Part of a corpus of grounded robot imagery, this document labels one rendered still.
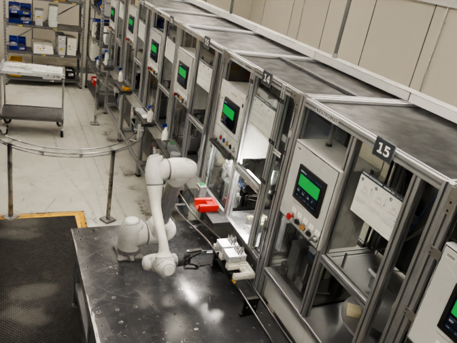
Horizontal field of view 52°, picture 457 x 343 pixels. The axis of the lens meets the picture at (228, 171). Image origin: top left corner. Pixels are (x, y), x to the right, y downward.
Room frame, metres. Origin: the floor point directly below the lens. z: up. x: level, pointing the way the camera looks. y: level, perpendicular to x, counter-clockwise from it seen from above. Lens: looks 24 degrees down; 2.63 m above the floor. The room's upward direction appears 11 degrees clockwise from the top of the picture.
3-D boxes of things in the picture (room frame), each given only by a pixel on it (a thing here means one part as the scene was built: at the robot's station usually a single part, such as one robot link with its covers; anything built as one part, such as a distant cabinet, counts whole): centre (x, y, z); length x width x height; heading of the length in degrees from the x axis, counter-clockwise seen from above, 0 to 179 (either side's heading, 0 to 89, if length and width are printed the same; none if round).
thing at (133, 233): (2.74, 0.57, 0.85); 0.18 x 0.16 x 0.22; 122
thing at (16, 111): (6.13, 2.81, 0.47); 0.84 x 0.53 x 0.94; 112
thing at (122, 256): (2.72, 0.57, 0.71); 0.22 x 0.18 x 0.06; 28
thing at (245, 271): (2.62, -0.14, 0.84); 0.36 x 0.14 x 0.10; 28
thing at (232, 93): (3.35, -0.03, 1.60); 0.42 x 0.29 x 0.46; 28
